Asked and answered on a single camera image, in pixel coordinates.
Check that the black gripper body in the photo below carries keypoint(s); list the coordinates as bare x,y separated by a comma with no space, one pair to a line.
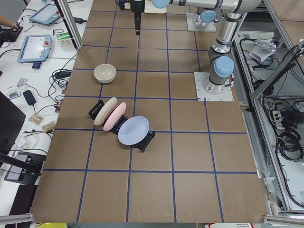
137,6

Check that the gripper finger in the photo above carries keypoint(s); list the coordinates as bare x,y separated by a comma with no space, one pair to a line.
137,21

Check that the cream ceramic bowl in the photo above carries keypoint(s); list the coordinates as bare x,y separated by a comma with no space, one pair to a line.
105,73

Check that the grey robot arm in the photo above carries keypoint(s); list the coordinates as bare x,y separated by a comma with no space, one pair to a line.
206,16
222,66

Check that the cream rectangular tray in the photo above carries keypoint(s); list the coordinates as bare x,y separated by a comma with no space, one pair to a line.
151,9

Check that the green white carton box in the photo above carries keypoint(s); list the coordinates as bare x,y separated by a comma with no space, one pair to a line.
64,39

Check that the far blue teach pendant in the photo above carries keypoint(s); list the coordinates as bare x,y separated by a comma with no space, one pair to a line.
47,15

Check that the blue teach pendant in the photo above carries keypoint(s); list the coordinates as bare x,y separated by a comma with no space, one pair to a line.
35,48
47,15

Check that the near blue teach pendant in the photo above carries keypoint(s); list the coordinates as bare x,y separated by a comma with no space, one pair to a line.
35,48

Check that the cream plate in rack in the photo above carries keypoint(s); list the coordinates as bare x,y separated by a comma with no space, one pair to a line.
105,111

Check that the pink plate in rack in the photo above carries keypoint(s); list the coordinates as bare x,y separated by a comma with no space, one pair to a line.
115,116

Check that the blue plate in rack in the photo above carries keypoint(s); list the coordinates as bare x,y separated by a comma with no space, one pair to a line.
133,130

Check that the black dish rack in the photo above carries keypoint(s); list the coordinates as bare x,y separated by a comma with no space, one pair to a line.
142,145

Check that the black power adapter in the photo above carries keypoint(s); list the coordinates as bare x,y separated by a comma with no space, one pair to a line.
28,95

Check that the black monitor stand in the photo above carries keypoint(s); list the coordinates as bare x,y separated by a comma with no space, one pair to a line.
24,167

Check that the aluminium frame post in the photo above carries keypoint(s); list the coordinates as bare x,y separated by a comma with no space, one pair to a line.
68,19

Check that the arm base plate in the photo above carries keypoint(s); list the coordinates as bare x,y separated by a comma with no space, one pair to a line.
207,91
194,23

